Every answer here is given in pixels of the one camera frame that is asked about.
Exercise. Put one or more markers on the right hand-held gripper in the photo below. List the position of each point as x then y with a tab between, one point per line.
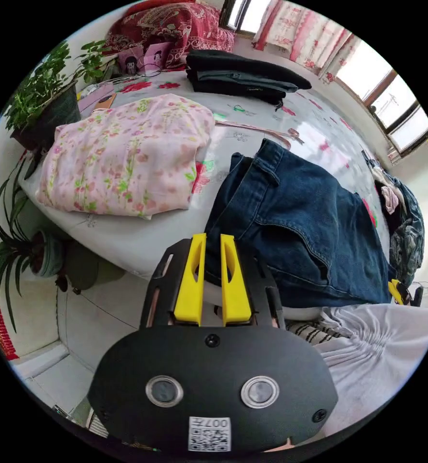
414	294

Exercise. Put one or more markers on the person's body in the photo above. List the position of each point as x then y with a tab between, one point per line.
380	354

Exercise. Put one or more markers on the leafy green potted plant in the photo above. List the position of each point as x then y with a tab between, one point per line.
44	94

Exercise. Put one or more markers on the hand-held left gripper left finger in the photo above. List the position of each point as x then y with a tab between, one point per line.
189	289

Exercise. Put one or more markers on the bed with floral printed sheet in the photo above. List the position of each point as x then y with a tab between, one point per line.
264	123

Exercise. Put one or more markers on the blue jeans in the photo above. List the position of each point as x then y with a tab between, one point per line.
300	224

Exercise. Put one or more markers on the window with brown frame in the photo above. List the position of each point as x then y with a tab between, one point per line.
243	16
398	108

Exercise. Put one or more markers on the white curtain with red print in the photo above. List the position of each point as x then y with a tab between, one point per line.
304	30

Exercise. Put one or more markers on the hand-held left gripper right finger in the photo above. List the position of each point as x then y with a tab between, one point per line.
235	293

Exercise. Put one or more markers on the red patterned folded quilt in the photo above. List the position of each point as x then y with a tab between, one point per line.
178	25

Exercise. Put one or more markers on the pink floral folded quilt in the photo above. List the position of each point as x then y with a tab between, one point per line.
127	159

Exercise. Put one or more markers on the pile of black clothes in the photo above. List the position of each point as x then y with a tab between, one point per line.
243	74

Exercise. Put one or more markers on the pink carton with cartoon print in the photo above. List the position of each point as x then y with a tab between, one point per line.
145	59

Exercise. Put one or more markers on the long-leaved potted plant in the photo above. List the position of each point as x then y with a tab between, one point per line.
15	246

